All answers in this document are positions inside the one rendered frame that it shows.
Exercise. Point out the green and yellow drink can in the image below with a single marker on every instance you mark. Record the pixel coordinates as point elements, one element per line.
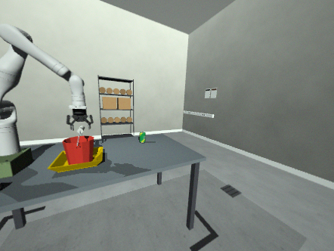
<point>142,137</point>

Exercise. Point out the yellow tray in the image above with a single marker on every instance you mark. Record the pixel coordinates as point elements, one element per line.
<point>62,164</point>

